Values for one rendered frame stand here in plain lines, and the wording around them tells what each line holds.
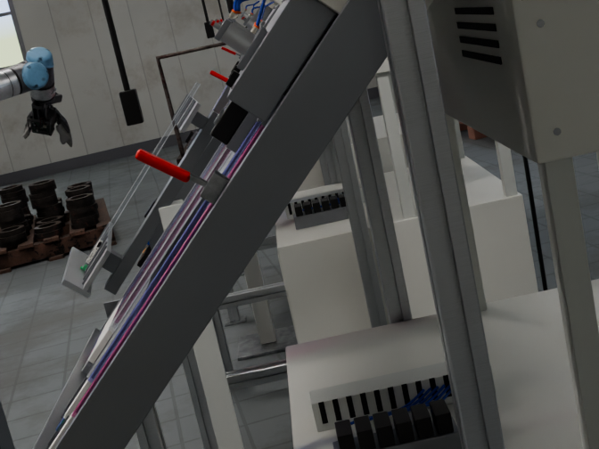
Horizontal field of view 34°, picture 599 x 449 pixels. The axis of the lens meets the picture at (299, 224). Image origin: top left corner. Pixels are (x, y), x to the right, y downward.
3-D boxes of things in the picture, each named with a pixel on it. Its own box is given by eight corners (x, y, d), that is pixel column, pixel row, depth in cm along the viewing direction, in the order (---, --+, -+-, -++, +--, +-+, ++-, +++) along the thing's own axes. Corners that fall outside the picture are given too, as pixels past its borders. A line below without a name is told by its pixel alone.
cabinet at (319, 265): (324, 464, 262) (275, 248, 249) (310, 371, 331) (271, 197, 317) (558, 413, 262) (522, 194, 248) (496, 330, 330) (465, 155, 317)
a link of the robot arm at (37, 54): (18, 51, 281) (43, 41, 286) (20, 82, 289) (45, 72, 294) (33, 64, 278) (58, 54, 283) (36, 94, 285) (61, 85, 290)
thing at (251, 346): (237, 361, 355) (188, 155, 338) (239, 339, 378) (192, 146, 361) (301, 347, 355) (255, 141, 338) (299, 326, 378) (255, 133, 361)
